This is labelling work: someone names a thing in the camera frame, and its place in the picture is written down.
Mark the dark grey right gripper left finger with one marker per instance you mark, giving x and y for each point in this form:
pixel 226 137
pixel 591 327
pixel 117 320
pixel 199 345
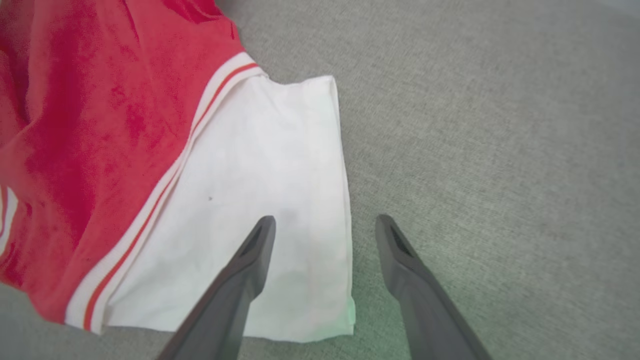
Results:
pixel 230 305

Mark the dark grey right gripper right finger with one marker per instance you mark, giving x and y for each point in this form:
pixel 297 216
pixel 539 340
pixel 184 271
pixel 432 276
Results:
pixel 430 315

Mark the red and white jersey shirt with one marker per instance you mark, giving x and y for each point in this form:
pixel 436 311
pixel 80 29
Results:
pixel 125 125

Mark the grey fabric sofa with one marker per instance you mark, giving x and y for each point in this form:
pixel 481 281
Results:
pixel 500 150

